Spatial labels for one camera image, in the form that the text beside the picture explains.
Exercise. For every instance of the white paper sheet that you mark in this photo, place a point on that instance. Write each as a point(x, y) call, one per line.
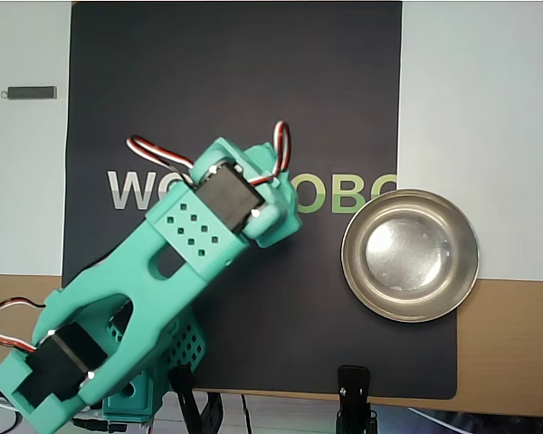
point(479, 135)

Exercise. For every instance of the black spring camera stand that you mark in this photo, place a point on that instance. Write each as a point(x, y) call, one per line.
point(353, 384)

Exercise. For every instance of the small black USB stick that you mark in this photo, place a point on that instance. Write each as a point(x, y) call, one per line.
point(29, 92)

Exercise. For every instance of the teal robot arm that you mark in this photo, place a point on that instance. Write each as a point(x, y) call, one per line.
point(131, 271)

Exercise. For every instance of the metal bowl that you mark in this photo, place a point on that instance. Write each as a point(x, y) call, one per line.
point(409, 253)

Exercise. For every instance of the black table clamp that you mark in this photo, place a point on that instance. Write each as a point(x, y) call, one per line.
point(183, 389)

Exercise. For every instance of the black mat with WOWROBO print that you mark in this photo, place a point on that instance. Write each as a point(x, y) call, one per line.
point(253, 68)

